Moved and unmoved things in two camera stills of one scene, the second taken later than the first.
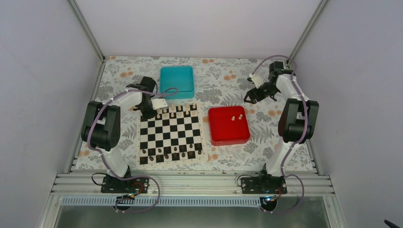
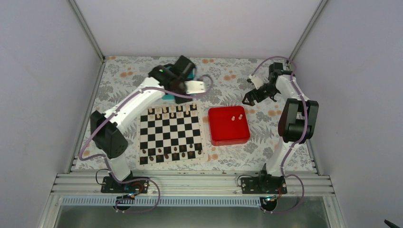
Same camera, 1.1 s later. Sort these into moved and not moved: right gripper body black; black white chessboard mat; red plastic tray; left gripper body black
Moved: left gripper body black
Not moved: black white chessboard mat; red plastic tray; right gripper body black
